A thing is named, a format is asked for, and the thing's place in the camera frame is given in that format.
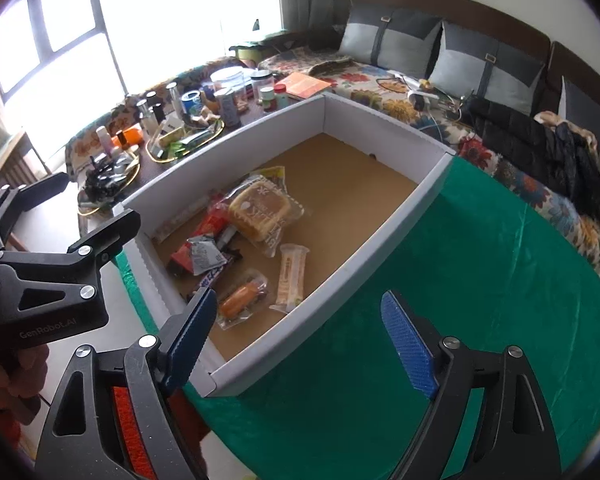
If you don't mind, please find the orange sausage snack packet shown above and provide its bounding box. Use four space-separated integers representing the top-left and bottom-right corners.
216 270 268 330

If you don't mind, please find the silver triangular snack packet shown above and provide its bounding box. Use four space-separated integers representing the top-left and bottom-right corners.
187 234 227 276

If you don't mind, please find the hand in red glove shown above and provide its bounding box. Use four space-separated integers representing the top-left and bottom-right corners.
0 344 50 426

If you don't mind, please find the green satin tablecloth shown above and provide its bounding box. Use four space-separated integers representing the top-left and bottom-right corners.
114 155 600 480

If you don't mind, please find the orange bottle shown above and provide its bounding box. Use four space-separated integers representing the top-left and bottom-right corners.
111 125 144 150

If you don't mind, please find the gold rimmed tray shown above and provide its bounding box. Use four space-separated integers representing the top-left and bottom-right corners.
145 119 225 165

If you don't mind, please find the red snack packet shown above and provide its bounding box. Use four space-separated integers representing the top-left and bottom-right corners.
169 200 228 276

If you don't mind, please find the cream wafer bar packet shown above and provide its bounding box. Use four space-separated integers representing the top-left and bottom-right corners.
271 244 310 314

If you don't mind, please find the packaged yellow cake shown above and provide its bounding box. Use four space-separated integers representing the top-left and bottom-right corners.
220 174 304 258

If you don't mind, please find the white cardboard box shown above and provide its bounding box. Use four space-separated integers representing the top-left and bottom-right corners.
124 94 453 396

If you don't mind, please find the blue labelled can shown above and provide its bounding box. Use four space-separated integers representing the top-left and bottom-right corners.
181 90 204 117

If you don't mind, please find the black puffer jacket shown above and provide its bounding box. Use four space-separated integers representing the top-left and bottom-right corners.
460 96 600 222

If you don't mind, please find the clear plastic tub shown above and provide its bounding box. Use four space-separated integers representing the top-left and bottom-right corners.
210 66 253 101

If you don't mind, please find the grey pillow far right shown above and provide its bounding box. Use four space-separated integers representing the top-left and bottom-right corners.
558 77 600 149

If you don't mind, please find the grey pillow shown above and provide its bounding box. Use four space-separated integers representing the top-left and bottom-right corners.
339 4 442 79
429 21 544 115
558 77 600 149

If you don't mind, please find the orange booklet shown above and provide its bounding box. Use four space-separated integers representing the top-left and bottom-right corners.
280 73 332 101

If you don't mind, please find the grey pillow centre right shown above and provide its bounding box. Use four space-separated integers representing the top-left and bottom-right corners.
429 21 544 115

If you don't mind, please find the brown wooden headboard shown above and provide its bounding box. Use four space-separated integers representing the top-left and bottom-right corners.
351 0 600 110

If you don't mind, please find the grey pillow centre left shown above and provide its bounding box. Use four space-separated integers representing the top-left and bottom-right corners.
339 4 442 79

